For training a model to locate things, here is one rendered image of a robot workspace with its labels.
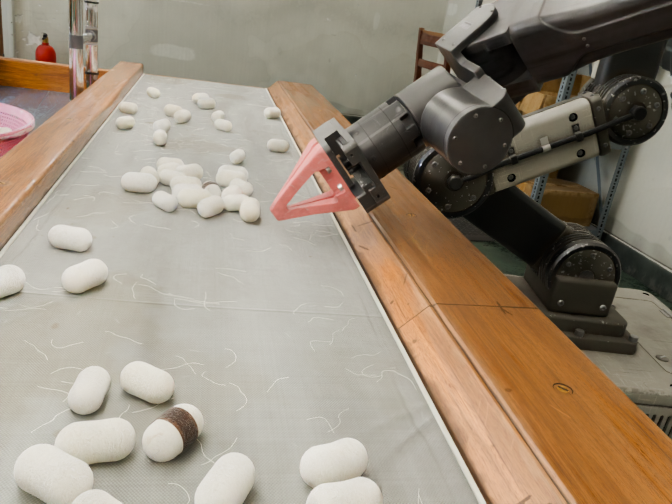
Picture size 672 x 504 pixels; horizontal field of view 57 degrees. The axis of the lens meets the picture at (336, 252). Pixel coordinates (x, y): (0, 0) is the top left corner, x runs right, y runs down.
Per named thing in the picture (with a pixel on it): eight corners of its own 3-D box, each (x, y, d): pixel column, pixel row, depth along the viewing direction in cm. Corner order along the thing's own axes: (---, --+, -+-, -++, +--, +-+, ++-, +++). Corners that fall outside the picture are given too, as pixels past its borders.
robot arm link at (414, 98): (462, 101, 61) (439, 52, 58) (495, 123, 55) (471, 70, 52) (404, 141, 61) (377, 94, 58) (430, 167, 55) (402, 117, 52)
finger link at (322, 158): (254, 194, 55) (341, 135, 54) (249, 172, 61) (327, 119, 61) (296, 251, 58) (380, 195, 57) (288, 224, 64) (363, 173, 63)
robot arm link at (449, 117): (525, 72, 60) (482, 0, 55) (596, 107, 50) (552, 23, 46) (428, 154, 61) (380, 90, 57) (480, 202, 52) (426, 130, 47)
